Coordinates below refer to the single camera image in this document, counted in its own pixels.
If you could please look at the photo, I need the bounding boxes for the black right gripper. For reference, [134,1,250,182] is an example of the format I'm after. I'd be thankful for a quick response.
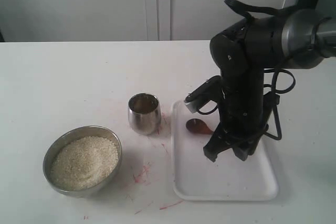
[203,71,270,163]

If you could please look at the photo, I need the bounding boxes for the brown wooden spoon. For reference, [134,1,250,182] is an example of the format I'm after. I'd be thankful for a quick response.
[185,119,214,135]

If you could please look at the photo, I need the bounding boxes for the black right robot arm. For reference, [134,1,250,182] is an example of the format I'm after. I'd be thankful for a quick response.
[185,9,335,161]

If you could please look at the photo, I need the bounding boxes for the small steel cup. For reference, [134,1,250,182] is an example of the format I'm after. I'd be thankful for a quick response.
[128,92,162,135]

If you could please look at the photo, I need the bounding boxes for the steel bowl with rice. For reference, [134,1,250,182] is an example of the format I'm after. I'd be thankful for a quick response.
[43,125,122,198]

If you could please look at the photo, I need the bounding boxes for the white plastic tray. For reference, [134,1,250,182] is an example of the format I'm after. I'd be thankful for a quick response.
[171,100,278,201]

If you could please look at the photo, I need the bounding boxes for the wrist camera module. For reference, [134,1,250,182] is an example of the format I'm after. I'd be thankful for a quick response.
[184,76,224,113]

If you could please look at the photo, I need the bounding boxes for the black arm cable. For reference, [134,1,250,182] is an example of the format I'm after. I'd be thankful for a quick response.
[262,68,296,141]

